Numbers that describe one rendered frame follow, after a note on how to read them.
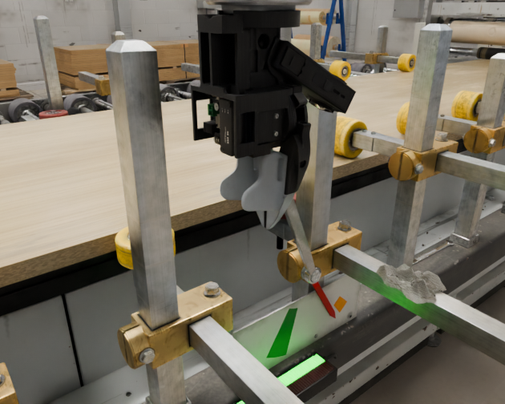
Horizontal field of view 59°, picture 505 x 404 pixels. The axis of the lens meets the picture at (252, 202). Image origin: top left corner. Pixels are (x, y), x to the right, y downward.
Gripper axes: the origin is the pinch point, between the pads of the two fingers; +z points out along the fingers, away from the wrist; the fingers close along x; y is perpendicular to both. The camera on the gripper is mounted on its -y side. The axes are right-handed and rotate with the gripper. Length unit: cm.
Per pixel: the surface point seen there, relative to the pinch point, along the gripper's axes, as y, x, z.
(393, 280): -16.0, 5.5, 11.9
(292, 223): -3.1, -0.1, 2.0
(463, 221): -63, -8, 23
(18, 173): 14, -58, 9
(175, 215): -0.3, -23.3, 9.1
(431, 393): -87, -17, 99
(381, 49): -171, -116, 0
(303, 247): -6.6, -1.7, 7.1
